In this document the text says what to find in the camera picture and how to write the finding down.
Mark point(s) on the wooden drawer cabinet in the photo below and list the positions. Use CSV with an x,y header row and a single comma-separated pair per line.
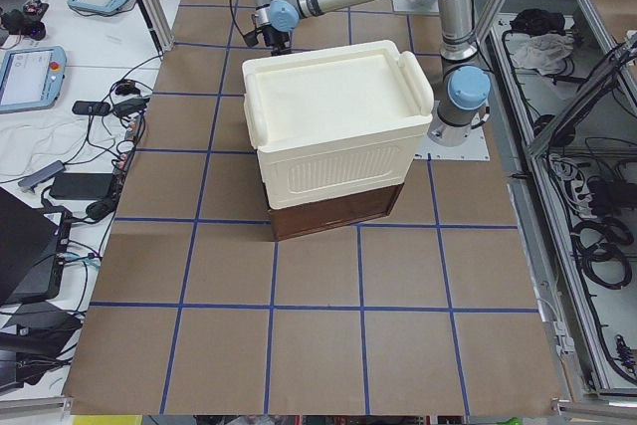
x,y
309,218

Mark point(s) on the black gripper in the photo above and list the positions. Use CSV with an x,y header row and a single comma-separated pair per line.
x,y
277,37

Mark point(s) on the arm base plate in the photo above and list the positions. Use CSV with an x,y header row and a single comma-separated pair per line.
x,y
416,7
474,148

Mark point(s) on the blue teach pendant near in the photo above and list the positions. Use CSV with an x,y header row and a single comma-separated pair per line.
x,y
32,78

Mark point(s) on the white crumpled cloth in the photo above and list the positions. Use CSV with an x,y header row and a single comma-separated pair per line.
x,y
545,54

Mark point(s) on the cream plastic storage box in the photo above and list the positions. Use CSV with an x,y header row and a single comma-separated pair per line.
x,y
335,122

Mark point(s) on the black power adapter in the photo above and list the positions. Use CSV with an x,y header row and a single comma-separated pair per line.
x,y
81,186

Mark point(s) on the black laptop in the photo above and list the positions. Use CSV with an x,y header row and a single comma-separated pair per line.
x,y
33,242

